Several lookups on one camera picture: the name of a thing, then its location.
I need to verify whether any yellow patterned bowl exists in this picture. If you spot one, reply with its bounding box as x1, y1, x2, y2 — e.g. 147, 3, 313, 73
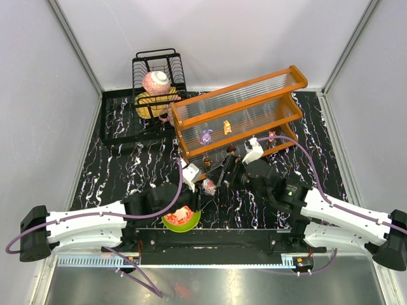
134, 87, 181, 119

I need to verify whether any black marble pattern mat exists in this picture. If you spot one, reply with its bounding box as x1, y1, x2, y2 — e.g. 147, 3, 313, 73
63, 90, 357, 230

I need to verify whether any purple bunny toy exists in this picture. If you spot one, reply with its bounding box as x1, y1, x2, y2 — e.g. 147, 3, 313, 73
200, 129, 213, 146

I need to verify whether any purple cable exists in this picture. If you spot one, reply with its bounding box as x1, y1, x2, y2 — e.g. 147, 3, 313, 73
256, 135, 407, 276
6, 157, 185, 299

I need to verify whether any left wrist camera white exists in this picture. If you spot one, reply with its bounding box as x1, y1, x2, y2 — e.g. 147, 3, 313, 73
183, 163, 201, 193

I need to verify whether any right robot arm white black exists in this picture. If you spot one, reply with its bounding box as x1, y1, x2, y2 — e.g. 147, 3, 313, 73
203, 156, 406, 271

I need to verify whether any pink pig toy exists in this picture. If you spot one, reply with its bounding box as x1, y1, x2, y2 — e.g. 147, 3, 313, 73
268, 131, 276, 142

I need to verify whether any green bowl red pattern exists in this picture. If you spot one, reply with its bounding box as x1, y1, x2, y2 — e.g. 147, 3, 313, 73
162, 206, 202, 233

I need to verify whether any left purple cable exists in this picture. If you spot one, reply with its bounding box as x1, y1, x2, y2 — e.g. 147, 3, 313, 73
6, 157, 185, 299

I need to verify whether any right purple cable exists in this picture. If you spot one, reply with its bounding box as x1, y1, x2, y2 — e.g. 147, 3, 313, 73
256, 135, 407, 276

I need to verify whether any small orange figure toy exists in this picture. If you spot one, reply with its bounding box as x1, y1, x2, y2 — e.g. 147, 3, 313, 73
223, 120, 232, 135

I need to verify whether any orange clear display shelf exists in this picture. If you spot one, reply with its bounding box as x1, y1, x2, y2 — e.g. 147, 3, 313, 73
170, 65, 308, 179

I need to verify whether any black wire dish rack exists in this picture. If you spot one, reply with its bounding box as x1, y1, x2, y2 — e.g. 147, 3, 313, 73
100, 48, 187, 146

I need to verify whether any pink mug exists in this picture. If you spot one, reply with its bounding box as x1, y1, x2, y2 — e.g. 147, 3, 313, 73
158, 107, 174, 126

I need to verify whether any pink patterned bowl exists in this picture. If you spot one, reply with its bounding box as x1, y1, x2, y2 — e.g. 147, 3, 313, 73
142, 71, 170, 95

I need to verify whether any black haired figure toy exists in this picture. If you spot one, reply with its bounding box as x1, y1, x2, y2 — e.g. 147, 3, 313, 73
226, 146, 237, 156

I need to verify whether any pink flamingo toy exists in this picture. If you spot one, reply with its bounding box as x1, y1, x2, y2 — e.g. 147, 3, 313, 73
202, 179, 217, 196

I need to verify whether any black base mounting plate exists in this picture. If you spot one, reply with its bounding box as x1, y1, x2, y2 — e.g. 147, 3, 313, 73
135, 228, 328, 266

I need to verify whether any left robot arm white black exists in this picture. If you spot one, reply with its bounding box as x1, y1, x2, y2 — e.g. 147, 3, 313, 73
19, 182, 216, 262

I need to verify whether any brown figure toy on shelf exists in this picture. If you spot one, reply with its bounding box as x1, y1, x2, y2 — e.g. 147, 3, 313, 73
203, 158, 212, 167

